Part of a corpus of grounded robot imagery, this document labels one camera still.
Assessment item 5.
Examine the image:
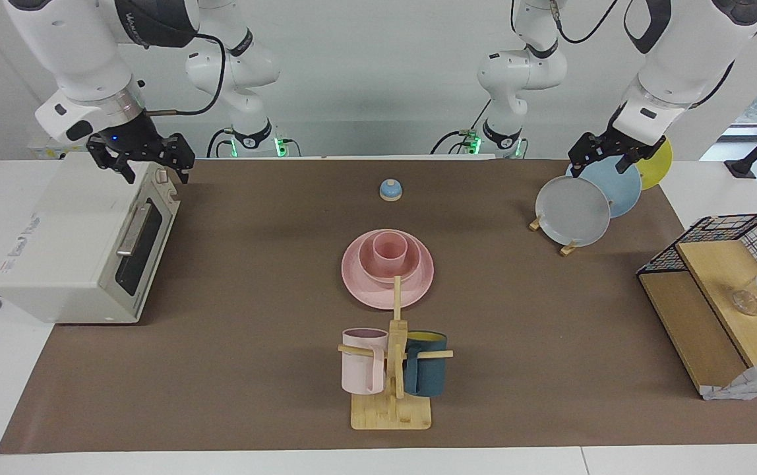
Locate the dark teal mug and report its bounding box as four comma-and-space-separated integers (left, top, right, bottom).
402, 331, 448, 398

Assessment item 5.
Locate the black right base cable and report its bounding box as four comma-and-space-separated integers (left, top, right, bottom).
206, 129, 234, 158

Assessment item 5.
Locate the wooden mug rack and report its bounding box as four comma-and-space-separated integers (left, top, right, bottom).
338, 276, 454, 431

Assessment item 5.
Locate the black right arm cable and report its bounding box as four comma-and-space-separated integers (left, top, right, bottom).
148, 33, 228, 117

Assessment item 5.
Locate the brown table mat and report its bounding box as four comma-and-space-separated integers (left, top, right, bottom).
0, 158, 757, 455

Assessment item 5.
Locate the grey plate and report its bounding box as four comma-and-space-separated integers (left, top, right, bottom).
535, 175, 611, 247

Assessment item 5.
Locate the pink bowl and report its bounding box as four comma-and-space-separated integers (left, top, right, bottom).
358, 230, 423, 289

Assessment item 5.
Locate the black base cable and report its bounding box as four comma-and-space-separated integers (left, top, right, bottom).
206, 129, 234, 158
430, 99, 491, 156

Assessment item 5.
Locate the white toaster oven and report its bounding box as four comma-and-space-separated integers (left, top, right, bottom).
0, 152, 181, 325

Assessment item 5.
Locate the wooden plate rack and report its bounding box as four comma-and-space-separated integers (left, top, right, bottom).
528, 212, 578, 257

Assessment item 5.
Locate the pink cup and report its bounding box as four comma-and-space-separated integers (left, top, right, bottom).
373, 232, 409, 263

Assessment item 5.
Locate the wooden shelf with wire basket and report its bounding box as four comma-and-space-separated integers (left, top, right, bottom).
636, 212, 757, 400

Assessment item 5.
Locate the black left base cable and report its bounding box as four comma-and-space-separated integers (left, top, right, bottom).
430, 99, 491, 156

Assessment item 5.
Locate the clear glass cup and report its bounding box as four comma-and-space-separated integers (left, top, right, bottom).
732, 280, 757, 316

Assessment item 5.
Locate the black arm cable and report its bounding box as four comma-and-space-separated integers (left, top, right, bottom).
148, 33, 228, 117
550, 0, 737, 111

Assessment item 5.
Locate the light blue plate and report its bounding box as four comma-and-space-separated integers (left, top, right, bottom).
566, 157, 642, 219

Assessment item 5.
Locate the pink plate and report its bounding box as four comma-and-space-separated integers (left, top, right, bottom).
342, 229, 435, 310

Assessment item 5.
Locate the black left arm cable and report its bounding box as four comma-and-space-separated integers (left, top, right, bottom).
550, 0, 737, 111

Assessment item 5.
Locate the light pink mug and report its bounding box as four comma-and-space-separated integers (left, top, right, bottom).
341, 328, 390, 395

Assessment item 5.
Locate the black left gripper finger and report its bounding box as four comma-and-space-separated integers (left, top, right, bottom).
567, 133, 607, 177
615, 135, 667, 174

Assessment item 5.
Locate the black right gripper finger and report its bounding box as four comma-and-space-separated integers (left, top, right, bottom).
166, 132, 197, 185
86, 135, 137, 185

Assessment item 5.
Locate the yellow plate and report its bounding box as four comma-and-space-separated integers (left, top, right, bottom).
636, 135, 673, 191

